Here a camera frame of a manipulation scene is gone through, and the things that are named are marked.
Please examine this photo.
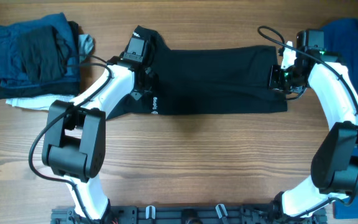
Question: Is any folded black garment underneath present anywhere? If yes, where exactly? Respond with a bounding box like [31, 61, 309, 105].
[0, 21, 81, 101]

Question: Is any folded white garment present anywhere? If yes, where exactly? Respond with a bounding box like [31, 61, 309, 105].
[6, 34, 94, 110]

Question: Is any black polo shirt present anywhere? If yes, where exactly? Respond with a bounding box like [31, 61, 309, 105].
[107, 26, 287, 119]

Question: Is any folded black garment on top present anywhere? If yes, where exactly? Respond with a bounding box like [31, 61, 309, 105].
[17, 26, 72, 83]

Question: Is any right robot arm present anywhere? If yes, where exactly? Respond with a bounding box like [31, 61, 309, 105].
[268, 29, 358, 223]

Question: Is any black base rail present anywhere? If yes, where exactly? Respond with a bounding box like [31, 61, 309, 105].
[50, 203, 328, 224]

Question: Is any folded blue garment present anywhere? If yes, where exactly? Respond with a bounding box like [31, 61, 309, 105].
[0, 13, 77, 89]

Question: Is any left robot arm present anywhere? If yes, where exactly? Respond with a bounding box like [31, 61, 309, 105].
[39, 37, 154, 223]

